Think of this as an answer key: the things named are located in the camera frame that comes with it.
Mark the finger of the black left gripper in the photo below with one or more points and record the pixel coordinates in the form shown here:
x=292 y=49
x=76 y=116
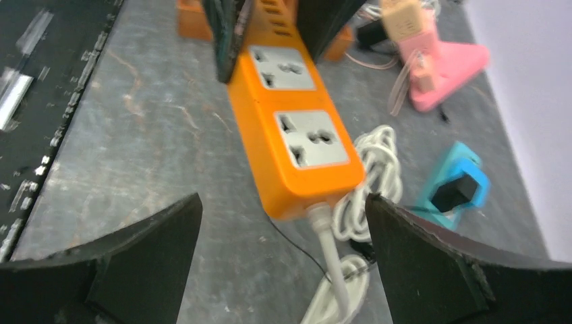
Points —
x=319 y=21
x=228 y=21

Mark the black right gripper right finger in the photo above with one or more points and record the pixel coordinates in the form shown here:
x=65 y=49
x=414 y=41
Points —
x=433 y=275

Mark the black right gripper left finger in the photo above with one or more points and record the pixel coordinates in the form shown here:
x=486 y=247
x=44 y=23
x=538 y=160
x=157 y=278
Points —
x=137 y=274

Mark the black power adapter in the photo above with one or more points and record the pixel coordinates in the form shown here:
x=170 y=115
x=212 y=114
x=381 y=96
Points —
x=454 y=193

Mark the orange power strip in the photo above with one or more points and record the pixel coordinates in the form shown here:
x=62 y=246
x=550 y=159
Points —
x=298 y=149

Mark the black block plug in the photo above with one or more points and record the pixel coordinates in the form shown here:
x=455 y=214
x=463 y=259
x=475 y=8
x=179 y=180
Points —
x=370 y=34

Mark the blue square plug adapter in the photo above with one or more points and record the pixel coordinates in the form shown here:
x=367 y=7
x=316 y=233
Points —
x=467 y=166

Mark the orange wooden tray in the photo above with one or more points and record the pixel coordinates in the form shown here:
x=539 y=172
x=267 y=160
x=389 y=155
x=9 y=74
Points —
x=192 y=23

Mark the beige cube adapter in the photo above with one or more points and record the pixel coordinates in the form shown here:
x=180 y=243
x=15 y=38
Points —
x=401 y=18

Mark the teal power strip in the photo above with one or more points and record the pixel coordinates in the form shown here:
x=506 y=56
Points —
x=423 y=206

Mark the pink triangular power strip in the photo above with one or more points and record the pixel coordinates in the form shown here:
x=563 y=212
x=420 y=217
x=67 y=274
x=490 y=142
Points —
x=439 y=68

